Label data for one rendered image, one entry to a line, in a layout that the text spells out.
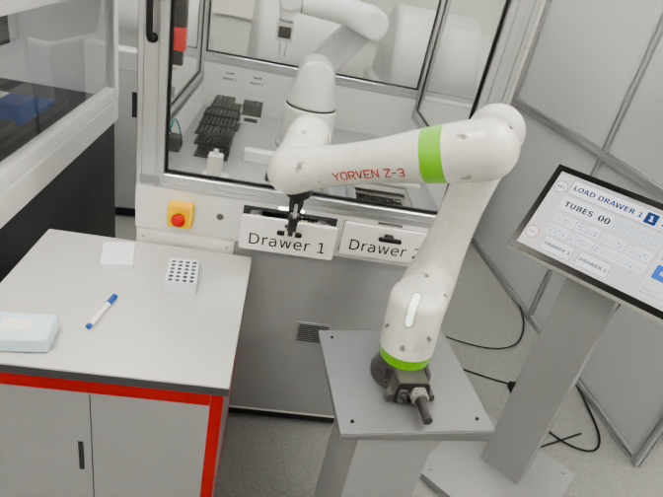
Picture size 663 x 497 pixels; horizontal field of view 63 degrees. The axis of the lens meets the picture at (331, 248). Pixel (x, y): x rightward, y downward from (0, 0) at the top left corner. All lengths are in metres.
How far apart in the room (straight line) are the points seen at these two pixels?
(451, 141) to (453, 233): 0.30
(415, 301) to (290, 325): 0.80
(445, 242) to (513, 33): 0.62
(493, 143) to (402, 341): 0.48
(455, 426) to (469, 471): 1.00
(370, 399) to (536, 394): 0.91
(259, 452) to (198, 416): 0.81
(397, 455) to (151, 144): 1.08
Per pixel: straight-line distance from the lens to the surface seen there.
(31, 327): 1.39
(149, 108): 1.62
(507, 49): 1.62
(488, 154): 1.04
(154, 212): 1.74
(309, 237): 1.63
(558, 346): 1.96
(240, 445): 2.16
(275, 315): 1.88
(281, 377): 2.07
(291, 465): 2.13
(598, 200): 1.82
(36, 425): 1.50
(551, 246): 1.76
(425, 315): 1.20
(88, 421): 1.45
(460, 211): 1.27
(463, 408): 1.34
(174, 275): 1.55
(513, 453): 2.25
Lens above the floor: 1.66
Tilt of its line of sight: 29 degrees down
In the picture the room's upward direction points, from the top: 12 degrees clockwise
